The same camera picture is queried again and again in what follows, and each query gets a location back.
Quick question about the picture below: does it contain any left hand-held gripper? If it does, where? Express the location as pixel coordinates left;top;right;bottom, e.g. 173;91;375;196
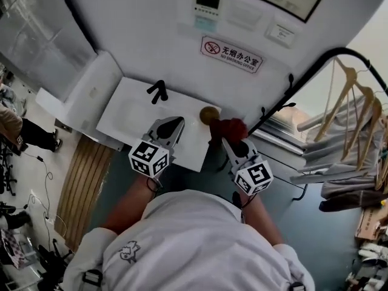
128;116;186;179

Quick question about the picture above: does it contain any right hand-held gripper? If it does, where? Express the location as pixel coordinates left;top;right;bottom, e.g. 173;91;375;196
221;137;275;197

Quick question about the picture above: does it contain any red cloth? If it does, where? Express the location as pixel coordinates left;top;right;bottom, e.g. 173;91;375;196
209;117;249;147

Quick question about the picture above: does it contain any brown bowl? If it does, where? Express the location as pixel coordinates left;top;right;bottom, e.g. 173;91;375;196
199;105;221;127

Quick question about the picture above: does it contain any person's right forearm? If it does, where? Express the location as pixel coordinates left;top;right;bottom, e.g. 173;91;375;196
241;192;285;246

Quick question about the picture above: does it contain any person's left forearm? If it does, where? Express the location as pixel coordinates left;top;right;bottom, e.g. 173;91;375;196
101;174;159;233

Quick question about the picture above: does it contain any white sink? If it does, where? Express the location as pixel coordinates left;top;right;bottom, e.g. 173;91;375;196
95;76;222;173

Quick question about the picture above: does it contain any black faucet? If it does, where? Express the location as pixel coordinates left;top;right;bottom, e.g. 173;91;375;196
146;79;169;105

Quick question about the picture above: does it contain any wooden slatted panel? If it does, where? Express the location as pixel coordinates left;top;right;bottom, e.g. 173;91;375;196
54;136;115;252

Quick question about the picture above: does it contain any person's white shirt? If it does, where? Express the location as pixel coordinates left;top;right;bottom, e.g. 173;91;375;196
62;189;316;291

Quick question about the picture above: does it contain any grey hanging garment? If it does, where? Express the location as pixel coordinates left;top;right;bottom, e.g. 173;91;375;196
289;94;388;213

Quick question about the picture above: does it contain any white side cabinet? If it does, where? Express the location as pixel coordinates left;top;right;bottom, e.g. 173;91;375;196
35;51;122;127

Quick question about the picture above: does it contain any wooden clothes hanger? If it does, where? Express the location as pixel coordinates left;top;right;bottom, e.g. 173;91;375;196
313;58;359;142
355;96;384;172
340;82;376;163

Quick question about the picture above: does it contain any black coat rack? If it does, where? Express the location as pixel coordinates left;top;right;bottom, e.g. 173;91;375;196
247;47;388;135

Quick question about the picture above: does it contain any no smoking sign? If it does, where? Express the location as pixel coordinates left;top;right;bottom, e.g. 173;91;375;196
199;35;264;74

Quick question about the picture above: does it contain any cardboard box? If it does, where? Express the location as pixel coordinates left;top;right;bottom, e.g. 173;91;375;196
353;207;388;243

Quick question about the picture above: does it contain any black office chair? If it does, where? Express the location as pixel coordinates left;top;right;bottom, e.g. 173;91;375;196
0;139;18;197

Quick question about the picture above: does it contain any patterned bag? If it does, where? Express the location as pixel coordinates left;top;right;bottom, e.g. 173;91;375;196
0;228;27;270

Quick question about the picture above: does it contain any floor cable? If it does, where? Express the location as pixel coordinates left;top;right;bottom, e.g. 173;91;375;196
21;151;67;233

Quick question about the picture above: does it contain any white wall switch panel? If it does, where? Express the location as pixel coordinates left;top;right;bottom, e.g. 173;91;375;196
263;22;296;49

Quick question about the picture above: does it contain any white wall thermostat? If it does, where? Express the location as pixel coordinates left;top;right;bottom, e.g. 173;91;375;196
193;0;224;15

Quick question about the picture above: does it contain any black framed wall board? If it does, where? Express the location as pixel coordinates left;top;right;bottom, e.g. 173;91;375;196
198;0;335;24

